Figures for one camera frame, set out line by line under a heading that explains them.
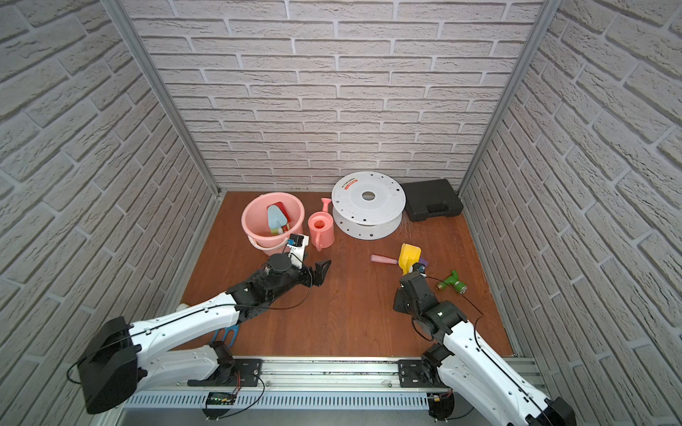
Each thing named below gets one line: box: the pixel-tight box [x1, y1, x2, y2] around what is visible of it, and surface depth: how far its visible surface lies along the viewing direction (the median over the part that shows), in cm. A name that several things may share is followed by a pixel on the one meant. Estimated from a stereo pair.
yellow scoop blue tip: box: [398, 243, 422, 277], surface depth 87 cm
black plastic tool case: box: [400, 179, 464, 223], surface depth 113 cm
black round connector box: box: [428, 388, 455, 423], surface depth 72 cm
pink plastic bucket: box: [240, 192, 306, 256], surface depth 93 cm
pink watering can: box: [308, 197, 336, 253], surface depth 97 cm
